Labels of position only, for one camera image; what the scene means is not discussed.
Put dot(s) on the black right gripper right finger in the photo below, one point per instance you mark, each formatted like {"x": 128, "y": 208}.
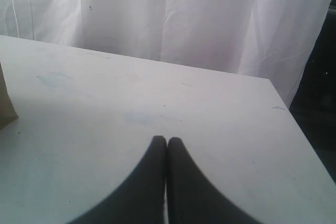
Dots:
{"x": 191, "y": 197}

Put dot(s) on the large brown paper bag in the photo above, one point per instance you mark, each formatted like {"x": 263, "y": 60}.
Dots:
{"x": 7, "y": 111}

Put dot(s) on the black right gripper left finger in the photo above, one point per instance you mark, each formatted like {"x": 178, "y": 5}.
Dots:
{"x": 140, "y": 197}

